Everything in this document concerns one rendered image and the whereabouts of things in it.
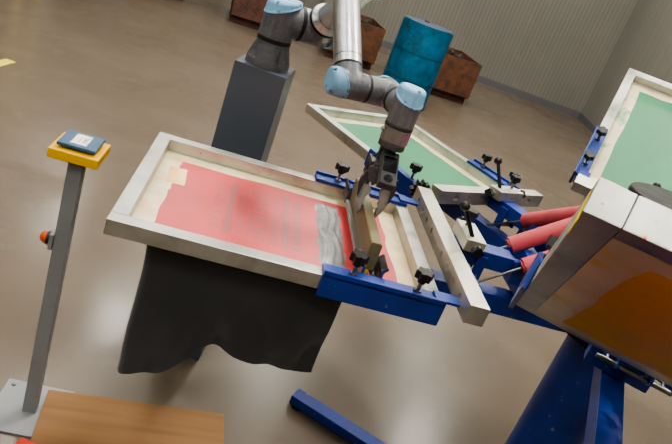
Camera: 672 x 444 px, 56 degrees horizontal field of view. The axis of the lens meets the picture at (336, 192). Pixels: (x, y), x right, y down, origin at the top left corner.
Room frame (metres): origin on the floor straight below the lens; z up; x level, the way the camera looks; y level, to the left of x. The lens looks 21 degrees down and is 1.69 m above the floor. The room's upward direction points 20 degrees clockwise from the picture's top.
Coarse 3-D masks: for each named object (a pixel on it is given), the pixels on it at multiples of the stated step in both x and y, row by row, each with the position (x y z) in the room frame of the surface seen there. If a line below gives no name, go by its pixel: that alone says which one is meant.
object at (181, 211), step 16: (176, 192) 1.46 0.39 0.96; (160, 208) 1.35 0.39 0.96; (176, 208) 1.38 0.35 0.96; (192, 208) 1.41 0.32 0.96; (208, 208) 1.44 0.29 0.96; (176, 224) 1.31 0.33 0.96; (192, 224) 1.33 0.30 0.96; (224, 240) 1.31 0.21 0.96; (240, 240) 1.34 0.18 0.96; (304, 240) 1.46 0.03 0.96; (288, 256) 1.35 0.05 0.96; (304, 256) 1.38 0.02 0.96; (368, 272) 1.41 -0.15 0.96
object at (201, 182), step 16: (192, 176) 1.59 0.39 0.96; (208, 176) 1.63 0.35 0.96; (224, 176) 1.67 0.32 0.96; (192, 192) 1.50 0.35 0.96; (208, 192) 1.53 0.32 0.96; (272, 192) 1.68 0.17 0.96; (288, 192) 1.72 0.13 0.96; (304, 208) 1.65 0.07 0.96; (304, 224) 1.55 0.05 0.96; (384, 240) 1.63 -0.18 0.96
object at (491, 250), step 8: (456, 240) 1.61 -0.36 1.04; (488, 248) 1.64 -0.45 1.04; (496, 248) 1.66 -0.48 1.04; (464, 256) 1.59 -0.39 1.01; (472, 256) 1.60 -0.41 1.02; (488, 256) 1.61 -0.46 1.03; (496, 256) 1.61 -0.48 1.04; (504, 256) 1.62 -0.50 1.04; (512, 256) 1.64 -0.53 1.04; (472, 264) 1.60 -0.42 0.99; (488, 264) 1.61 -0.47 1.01; (496, 264) 1.61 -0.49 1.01; (504, 264) 1.62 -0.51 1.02; (512, 264) 1.62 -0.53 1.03
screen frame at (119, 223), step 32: (160, 160) 1.58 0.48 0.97; (224, 160) 1.74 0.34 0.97; (256, 160) 1.78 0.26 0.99; (128, 192) 1.31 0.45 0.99; (320, 192) 1.80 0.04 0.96; (128, 224) 1.17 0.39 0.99; (160, 224) 1.22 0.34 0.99; (192, 256) 1.20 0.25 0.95; (224, 256) 1.21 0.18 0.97; (256, 256) 1.23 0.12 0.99; (416, 256) 1.53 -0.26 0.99
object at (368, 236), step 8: (352, 192) 1.74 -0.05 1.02; (352, 200) 1.70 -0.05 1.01; (368, 200) 1.61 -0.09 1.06; (352, 208) 1.67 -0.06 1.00; (368, 208) 1.56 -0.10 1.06; (360, 216) 1.55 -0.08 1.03; (368, 216) 1.51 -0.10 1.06; (360, 224) 1.52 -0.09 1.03; (368, 224) 1.46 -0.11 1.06; (376, 224) 1.48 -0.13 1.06; (360, 232) 1.49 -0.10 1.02; (368, 232) 1.42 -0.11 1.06; (376, 232) 1.43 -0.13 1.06; (360, 240) 1.46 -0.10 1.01; (368, 240) 1.39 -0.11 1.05; (376, 240) 1.38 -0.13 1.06; (368, 248) 1.37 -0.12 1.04; (376, 248) 1.37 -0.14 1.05; (376, 256) 1.37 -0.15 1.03; (368, 264) 1.37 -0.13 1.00
